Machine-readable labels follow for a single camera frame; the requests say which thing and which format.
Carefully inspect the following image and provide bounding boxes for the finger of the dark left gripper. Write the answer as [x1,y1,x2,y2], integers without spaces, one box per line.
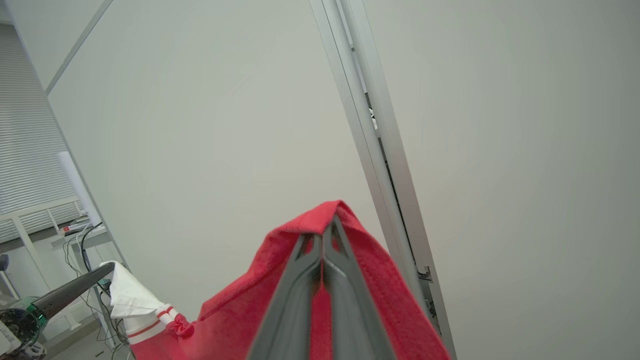
[32,262,116,321]

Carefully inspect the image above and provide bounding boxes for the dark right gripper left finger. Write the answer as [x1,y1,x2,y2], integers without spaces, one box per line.
[247,227,326,360]

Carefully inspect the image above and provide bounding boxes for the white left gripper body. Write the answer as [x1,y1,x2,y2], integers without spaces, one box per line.
[0,296,48,360]

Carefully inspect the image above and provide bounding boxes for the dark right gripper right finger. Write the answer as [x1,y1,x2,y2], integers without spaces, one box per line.
[322,215,398,360]

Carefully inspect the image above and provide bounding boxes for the red jersey shirt white sleeves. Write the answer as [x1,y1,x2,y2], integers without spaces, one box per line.
[100,200,451,360]

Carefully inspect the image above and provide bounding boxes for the white desk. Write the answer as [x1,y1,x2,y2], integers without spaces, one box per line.
[50,225,131,351]

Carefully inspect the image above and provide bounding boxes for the white paper roll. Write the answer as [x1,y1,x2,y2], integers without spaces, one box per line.
[56,151,102,227]

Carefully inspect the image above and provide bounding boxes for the white window blind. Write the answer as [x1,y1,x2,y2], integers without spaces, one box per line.
[0,22,83,243]

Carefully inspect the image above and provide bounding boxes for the black desk cables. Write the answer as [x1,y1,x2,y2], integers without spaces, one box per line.
[62,222,132,360]

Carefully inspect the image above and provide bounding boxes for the white railing frame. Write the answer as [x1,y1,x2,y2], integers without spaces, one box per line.
[0,196,83,291]

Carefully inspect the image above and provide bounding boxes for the grey partition post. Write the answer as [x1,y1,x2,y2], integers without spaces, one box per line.
[309,0,458,360]

